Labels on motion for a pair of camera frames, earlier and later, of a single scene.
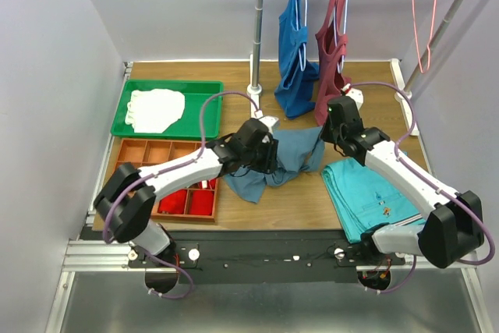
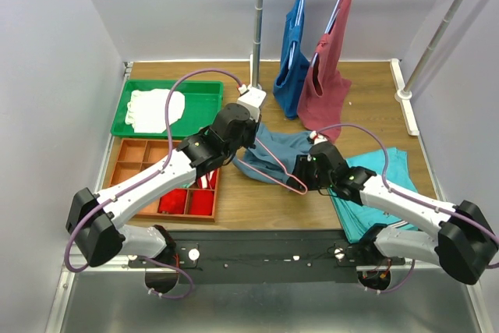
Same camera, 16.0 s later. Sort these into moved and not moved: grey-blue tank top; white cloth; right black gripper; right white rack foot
Moved: grey-blue tank top; right black gripper
Not moved: right white rack foot; white cloth
